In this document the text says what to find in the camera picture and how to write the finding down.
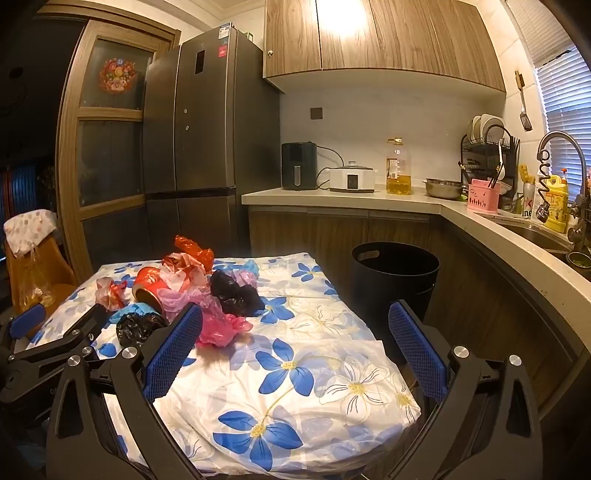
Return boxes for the red white snack bag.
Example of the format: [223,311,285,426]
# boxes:
[95,277,127,312]

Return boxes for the wooden glass door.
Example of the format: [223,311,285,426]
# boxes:
[56,19,173,282]

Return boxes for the wooden upper cabinet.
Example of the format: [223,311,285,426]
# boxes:
[263,1,505,92]

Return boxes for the white slow cooker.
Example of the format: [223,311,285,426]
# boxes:
[329,162,376,193]

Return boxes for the dark steel refrigerator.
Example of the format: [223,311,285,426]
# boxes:
[142,24,280,257]

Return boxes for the cooking oil bottle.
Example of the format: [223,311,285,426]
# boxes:
[386,137,412,195]

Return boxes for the stainless steel bowl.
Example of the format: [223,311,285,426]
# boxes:
[425,179,464,200]

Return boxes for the orange red plastic bag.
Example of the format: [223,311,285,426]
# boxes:
[174,235,214,273]

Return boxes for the hanging metal spatula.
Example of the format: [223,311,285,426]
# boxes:
[514,70,533,132]

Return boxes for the window blinds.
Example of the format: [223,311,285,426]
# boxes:
[505,0,591,204]

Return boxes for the chair with spotted cloth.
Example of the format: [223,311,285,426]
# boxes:
[3,209,77,318]

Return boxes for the red floral door decoration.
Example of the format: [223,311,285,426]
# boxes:
[98,58,137,95]

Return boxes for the small black plastic bag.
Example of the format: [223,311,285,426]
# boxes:
[116,312,168,348]

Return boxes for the black air fryer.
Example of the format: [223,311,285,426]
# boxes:
[280,142,318,190]

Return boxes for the pink utensil holder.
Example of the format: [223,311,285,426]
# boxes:
[467,179,500,214]

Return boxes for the floral blue white tablecloth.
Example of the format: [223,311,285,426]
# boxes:
[27,251,423,477]

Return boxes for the wooden lower cabinets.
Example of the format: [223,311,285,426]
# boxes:
[249,206,590,416]

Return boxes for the steel sink basin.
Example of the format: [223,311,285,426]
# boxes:
[495,219,590,269]

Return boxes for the white plastic bottle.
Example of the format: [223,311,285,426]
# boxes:
[533,173,549,223]

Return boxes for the red clear snack wrapper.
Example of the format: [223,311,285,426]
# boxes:
[160,253,207,292]

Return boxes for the chrome kitchen faucet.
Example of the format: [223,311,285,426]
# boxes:
[535,130,591,271]

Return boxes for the red paper cup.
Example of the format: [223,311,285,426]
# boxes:
[132,266,171,314]

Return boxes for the black dish rack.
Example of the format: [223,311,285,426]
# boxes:
[458,113,521,211]

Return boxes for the black round trash bin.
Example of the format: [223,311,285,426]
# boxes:
[348,242,440,360]

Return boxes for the yellow detergent bottle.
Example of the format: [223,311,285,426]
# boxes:
[545,175,569,234]

